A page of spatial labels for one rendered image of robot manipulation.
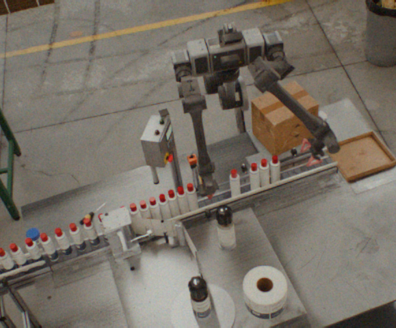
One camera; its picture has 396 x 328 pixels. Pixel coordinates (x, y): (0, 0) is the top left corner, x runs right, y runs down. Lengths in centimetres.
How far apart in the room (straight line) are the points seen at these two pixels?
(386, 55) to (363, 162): 199
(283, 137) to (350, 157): 41
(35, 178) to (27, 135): 51
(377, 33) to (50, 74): 293
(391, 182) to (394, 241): 39
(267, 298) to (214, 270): 38
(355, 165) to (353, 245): 54
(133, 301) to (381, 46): 323
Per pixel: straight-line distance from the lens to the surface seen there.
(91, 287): 314
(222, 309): 289
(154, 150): 283
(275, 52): 317
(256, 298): 276
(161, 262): 308
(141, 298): 299
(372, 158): 354
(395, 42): 526
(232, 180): 314
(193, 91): 269
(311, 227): 321
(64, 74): 571
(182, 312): 291
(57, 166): 489
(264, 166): 317
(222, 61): 313
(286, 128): 337
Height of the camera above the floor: 346
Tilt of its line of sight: 48 degrees down
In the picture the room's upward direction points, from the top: 9 degrees counter-clockwise
